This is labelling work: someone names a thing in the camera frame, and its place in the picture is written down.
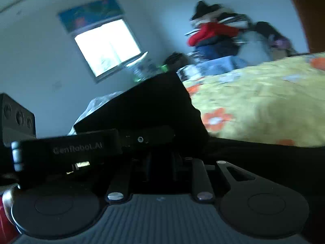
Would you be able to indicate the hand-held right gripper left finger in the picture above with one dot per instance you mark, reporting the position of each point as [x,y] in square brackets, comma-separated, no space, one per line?
[119,180]

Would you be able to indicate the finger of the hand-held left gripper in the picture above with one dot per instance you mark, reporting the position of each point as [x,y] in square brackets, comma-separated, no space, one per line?
[149,136]

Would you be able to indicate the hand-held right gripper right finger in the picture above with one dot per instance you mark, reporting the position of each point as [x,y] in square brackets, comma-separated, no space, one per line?
[201,180]

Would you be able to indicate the black pants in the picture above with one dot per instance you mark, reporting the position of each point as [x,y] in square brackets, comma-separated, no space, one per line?
[152,101]

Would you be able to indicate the white crumpled quilt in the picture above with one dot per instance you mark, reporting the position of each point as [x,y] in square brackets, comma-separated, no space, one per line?
[94,106]

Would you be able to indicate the dark bag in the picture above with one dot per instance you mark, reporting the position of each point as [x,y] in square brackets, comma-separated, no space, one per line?
[175,59]

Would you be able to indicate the blue striped bedsheet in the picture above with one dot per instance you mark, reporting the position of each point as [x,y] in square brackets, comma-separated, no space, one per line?
[218,64]

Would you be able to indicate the window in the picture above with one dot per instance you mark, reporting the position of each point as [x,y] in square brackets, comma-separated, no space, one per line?
[106,47]

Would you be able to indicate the yellow floral blanket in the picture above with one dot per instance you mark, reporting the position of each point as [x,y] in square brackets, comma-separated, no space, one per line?
[266,101]

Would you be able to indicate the pile of clothes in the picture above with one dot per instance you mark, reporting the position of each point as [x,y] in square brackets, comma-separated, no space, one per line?
[215,34]

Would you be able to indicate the floral window valance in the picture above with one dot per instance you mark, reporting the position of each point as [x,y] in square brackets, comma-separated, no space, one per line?
[91,12]

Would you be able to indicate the black backpack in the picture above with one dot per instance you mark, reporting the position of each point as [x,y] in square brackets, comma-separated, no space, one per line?
[270,35]

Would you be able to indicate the wooden door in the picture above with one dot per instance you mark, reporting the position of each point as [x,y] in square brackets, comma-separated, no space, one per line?
[308,12]

